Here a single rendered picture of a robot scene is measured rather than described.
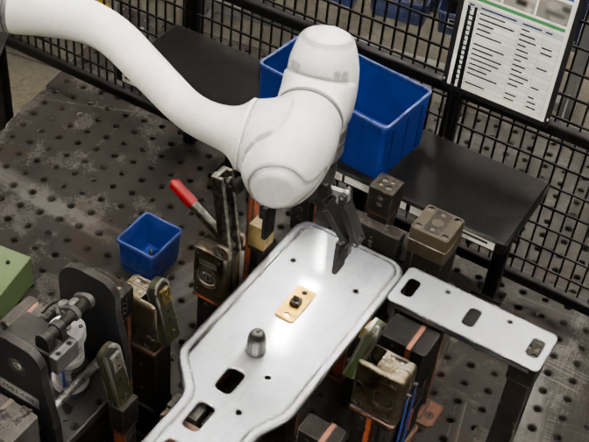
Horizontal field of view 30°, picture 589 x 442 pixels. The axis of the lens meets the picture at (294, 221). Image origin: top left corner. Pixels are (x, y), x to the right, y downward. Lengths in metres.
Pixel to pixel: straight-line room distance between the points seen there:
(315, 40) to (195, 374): 0.59
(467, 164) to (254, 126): 0.84
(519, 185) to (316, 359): 0.59
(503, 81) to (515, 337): 0.50
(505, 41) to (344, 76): 0.61
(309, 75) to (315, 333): 0.52
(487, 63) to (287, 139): 0.78
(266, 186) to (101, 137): 1.33
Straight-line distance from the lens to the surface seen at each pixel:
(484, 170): 2.19
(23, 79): 4.10
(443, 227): 2.00
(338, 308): 1.91
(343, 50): 1.52
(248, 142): 1.44
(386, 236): 2.05
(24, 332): 1.65
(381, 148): 2.07
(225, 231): 1.86
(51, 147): 2.68
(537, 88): 2.11
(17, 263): 2.29
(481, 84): 2.15
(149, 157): 2.64
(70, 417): 1.79
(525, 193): 2.16
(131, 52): 1.58
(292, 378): 1.80
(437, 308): 1.94
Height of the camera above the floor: 2.39
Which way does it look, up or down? 43 degrees down
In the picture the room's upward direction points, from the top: 6 degrees clockwise
